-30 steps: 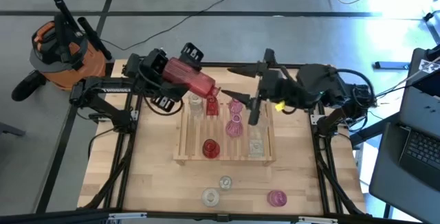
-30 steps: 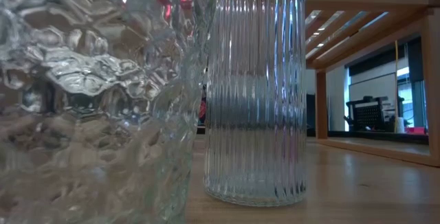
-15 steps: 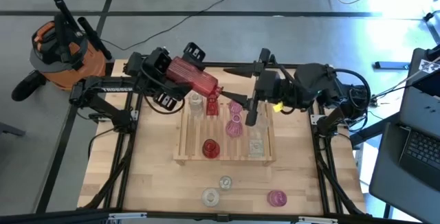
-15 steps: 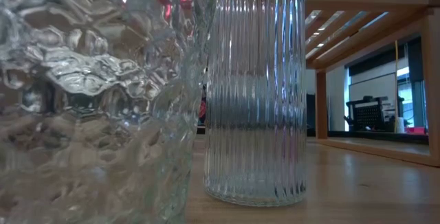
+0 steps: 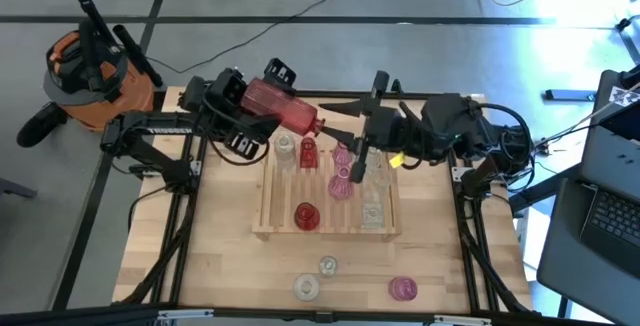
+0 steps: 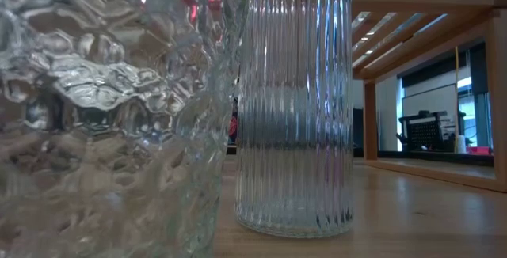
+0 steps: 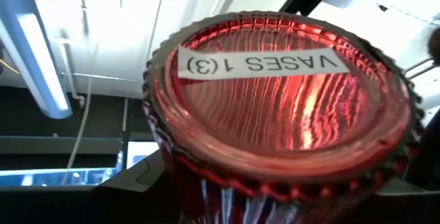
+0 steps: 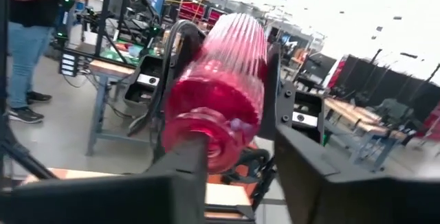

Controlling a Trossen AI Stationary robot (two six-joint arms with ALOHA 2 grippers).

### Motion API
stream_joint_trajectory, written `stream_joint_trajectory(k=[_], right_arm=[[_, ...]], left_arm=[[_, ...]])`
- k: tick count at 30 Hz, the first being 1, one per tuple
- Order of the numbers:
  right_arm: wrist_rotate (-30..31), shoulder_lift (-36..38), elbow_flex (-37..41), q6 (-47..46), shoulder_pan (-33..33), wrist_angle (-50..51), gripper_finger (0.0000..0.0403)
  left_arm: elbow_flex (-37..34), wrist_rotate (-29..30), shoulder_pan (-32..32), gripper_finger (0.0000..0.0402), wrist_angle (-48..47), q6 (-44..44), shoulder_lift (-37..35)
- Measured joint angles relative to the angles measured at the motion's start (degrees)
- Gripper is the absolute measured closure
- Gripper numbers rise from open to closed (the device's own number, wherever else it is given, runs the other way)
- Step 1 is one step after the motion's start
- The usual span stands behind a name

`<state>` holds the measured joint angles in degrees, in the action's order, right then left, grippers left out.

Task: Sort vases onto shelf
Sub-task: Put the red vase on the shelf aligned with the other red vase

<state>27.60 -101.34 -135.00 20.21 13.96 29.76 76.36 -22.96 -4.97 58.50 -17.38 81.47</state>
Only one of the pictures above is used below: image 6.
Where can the black object with red mark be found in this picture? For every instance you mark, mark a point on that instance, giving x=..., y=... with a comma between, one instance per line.
x=233, y=125

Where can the clear ribbed cylinder vase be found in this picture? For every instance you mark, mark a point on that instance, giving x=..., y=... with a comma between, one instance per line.
x=293, y=131

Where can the black upright panel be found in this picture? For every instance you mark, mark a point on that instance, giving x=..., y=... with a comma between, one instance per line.
x=357, y=131

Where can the clear hammered glass vase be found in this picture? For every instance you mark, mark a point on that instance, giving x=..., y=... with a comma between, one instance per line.
x=99, y=111

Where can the black pegboard cart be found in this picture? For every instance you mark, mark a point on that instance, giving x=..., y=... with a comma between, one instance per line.
x=425, y=133

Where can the white board panel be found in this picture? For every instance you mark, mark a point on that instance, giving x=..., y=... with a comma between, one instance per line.
x=429, y=99

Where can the white roll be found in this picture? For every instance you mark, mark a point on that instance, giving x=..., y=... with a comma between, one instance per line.
x=461, y=144

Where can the glass window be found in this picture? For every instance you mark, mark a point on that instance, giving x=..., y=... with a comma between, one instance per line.
x=473, y=123

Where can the red box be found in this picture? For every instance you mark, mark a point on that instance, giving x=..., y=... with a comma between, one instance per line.
x=479, y=150

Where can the black aluminium table frame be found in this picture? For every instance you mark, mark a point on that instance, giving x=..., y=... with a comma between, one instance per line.
x=428, y=157

